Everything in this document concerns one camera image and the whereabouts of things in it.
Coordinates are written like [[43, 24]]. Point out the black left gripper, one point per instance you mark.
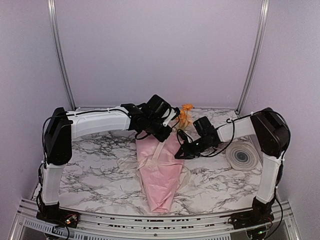
[[162, 137]]

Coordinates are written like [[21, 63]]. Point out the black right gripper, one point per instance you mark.
[[188, 152]]

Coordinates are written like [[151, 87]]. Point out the pink wrapping paper sheet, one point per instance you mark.
[[160, 199]]

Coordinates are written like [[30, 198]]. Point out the orange flower stem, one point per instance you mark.
[[185, 118]]

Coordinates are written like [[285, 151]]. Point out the cream ribbon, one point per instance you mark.
[[155, 164]]

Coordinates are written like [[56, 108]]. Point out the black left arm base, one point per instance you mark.
[[56, 215]]

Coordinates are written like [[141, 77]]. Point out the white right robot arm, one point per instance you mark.
[[273, 136]]

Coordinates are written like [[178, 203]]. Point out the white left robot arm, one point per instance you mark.
[[64, 127]]

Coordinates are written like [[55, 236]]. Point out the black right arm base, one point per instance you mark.
[[261, 213]]

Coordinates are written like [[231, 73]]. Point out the grey swirl ceramic plate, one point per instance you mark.
[[242, 156]]

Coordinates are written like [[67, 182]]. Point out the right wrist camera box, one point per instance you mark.
[[203, 126]]

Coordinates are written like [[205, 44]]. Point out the aluminium frame right post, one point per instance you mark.
[[261, 28]]

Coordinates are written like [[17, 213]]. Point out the aluminium frame post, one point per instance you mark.
[[59, 53], [261, 28]]

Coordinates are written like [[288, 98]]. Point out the aluminium frame left post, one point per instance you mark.
[[59, 53]]

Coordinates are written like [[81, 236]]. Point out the aluminium front rail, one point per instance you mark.
[[103, 226]]

